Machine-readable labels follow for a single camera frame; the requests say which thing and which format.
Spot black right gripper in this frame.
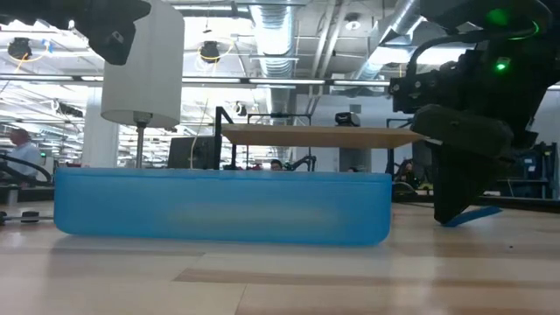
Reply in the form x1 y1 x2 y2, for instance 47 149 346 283
388 34 560 225

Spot blue pen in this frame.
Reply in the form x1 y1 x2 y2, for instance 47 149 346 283
443 206 504 228

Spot black storage cabinet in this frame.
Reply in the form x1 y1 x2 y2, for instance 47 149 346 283
498 141 559 200

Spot white building column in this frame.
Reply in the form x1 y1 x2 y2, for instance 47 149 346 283
81 86 120 168

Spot black computer monitor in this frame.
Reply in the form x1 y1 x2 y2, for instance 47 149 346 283
167 136 216 170

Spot wooden shelf riser black legs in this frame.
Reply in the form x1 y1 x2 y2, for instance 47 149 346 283
213 106 429 171

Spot blue translucent plastic pencil case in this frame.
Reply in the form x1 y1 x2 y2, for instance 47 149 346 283
52 167 394 247

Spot black aluminium table frame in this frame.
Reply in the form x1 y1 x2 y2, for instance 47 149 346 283
393 192 560 214

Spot white lamp cord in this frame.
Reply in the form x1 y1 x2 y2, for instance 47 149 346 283
189 86 212 170

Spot silver ceiling air duct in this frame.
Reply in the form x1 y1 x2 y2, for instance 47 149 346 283
248 3 299 116

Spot black curved cable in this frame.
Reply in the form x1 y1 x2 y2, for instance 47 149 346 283
0 152 53 186

